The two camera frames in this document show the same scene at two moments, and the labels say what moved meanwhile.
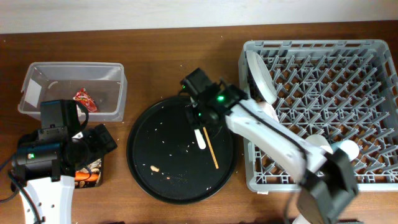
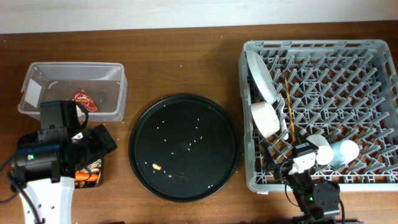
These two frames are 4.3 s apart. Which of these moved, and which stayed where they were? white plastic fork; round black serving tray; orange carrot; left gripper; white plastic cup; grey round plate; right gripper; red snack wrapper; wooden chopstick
Moved: white plastic fork; right gripper; wooden chopstick
Stayed: round black serving tray; orange carrot; left gripper; red snack wrapper; grey round plate; white plastic cup
